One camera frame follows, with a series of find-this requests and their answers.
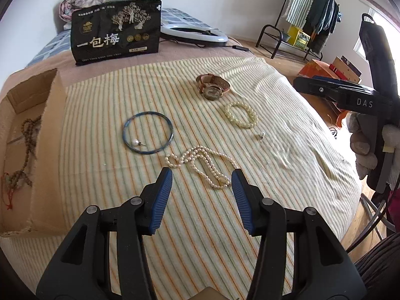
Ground brown wooden bead necklace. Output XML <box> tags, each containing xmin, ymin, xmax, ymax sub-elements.
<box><xmin>0</xmin><ymin>115</ymin><xmax>43</xmax><ymax>210</ymax></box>

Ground black clothes rack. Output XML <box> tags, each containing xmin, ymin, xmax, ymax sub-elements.
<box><xmin>255</xmin><ymin>0</ymin><xmax>343</xmax><ymax>61</ymax></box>

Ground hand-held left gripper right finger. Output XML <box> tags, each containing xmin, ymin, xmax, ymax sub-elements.
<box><xmin>231</xmin><ymin>169</ymin><xmax>366</xmax><ymax>300</ymax></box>

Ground blue bangle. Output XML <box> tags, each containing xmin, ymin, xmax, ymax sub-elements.
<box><xmin>122</xmin><ymin>111</ymin><xmax>173</xmax><ymax>155</ymax></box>

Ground window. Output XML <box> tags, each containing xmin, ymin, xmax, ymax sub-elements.
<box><xmin>353</xmin><ymin>6</ymin><xmax>400</xmax><ymax>60</ymax></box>

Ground orange stool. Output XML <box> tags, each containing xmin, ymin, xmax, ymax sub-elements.
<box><xmin>323</xmin><ymin>98</ymin><xmax>349</xmax><ymax>129</ymax></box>

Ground orange floral box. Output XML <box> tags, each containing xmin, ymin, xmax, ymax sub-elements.
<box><xmin>297</xmin><ymin>59</ymin><xmax>338</xmax><ymax>79</ymax></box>

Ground person's right hand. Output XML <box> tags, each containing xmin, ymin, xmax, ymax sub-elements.
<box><xmin>349</xmin><ymin>112</ymin><xmax>400</xmax><ymax>180</ymax></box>

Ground white ring light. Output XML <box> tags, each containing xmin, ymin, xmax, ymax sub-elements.
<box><xmin>160</xmin><ymin>22</ymin><xmax>229</xmax><ymax>46</ymax></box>

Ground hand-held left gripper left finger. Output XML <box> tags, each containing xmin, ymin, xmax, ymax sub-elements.
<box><xmin>36</xmin><ymin>167</ymin><xmax>173</xmax><ymax>300</ymax></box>

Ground yellow box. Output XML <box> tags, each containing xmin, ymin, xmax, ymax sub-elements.
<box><xmin>287</xmin><ymin>25</ymin><xmax>313</xmax><ymax>49</ymax></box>

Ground pearl bracelet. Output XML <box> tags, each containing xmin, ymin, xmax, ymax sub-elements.
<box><xmin>224</xmin><ymin>101</ymin><xmax>259</xmax><ymax>129</ymax></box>

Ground hanging dark clothes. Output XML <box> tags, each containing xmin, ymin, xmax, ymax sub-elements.
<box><xmin>304</xmin><ymin>0</ymin><xmax>343</xmax><ymax>54</ymax></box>

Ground black snack bag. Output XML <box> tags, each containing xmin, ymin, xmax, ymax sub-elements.
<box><xmin>70</xmin><ymin>0</ymin><xmax>162</xmax><ymax>66</ymax></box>

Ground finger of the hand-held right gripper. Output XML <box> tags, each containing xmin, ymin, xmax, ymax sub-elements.
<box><xmin>293</xmin><ymin>77</ymin><xmax>344</xmax><ymax>104</ymax></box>
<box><xmin>312</xmin><ymin>75</ymin><xmax>373</xmax><ymax>91</ymax></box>

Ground cardboard box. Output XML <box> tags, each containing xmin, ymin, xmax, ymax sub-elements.
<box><xmin>0</xmin><ymin>68</ymin><xmax>71</xmax><ymax>238</ymax></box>

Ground long pearl necklace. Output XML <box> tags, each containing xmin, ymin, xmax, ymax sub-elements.
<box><xmin>165</xmin><ymin>146</ymin><xmax>240</xmax><ymax>190</ymax></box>

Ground striped hanging towel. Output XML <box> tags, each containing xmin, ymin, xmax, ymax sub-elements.
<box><xmin>284</xmin><ymin>0</ymin><xmax>319</xmax><ymax>29</ymax></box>

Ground metal chair legs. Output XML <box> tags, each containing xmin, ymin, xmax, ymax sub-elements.
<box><xmin>347</xmin><ymin>192</ymin><xmax>396</xmax><ymax>252</ymax></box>

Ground dark ribbed cloth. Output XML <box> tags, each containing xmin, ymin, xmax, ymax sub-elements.
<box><xmin>353</xmin><ymin>231</ymin><xmax>400</xmax><ymax>300</ymax></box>

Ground brown strap wristwatch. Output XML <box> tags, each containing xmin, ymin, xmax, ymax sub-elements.
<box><xmin>196</xmin><ymin>73</ymin><xmax>231</xmax><ymax>101</ymax></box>

